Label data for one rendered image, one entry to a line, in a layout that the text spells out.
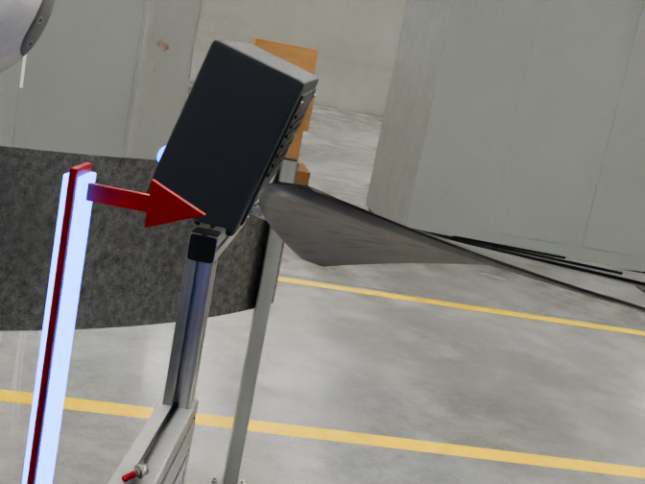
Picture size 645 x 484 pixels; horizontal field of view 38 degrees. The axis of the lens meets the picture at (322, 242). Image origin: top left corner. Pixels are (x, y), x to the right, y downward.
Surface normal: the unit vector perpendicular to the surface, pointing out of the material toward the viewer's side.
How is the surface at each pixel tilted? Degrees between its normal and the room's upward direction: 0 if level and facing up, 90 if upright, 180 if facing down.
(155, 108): 90
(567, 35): 90
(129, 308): 90
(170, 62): 90
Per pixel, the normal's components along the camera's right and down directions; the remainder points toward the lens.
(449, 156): 0.14, 0.23
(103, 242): 0.60, 0.27
